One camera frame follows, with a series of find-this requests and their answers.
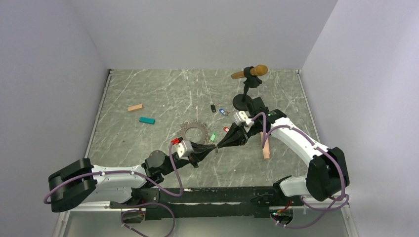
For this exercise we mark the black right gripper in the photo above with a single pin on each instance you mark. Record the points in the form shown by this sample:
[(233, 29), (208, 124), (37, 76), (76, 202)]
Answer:
[(239, 139)]

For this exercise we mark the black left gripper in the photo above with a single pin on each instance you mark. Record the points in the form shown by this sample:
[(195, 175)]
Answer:
[(193, 158)]

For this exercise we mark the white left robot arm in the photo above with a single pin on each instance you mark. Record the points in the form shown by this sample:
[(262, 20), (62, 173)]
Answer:
[(83, 182)]

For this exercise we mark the metal disc with keyrings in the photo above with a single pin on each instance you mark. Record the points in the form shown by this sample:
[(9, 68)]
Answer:
[(195, 131)]

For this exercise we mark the green key tag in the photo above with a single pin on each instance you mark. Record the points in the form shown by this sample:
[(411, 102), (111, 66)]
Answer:
[(212, 137)]

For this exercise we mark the black microphone stand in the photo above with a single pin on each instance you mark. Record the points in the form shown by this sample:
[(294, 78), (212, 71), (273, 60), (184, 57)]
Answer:
[(240, 100)]

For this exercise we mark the pink toy microphone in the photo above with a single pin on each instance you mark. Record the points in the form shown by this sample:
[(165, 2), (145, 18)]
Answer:
[(266, 148)]

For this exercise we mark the black key tag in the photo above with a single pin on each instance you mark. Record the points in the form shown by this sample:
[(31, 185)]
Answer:
[(213, 108)]

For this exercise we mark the teal wooden block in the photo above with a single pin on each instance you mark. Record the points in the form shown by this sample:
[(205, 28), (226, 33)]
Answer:
[(147, 120)]

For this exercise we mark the natural wooden block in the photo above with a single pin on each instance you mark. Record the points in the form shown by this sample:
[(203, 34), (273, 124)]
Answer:
[(135, 108)]

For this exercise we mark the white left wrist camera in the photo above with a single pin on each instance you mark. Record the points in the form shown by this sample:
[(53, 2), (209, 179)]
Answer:
[(183, 147)]

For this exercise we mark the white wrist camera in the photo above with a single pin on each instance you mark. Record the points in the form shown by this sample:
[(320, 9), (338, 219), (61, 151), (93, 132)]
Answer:
[(183, 147), (242, 119)]

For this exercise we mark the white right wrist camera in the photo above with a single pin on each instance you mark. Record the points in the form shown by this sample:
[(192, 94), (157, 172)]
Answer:
[(242, 119)]

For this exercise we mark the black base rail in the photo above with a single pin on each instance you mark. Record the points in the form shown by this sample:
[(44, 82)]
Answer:
[(256, 201)]

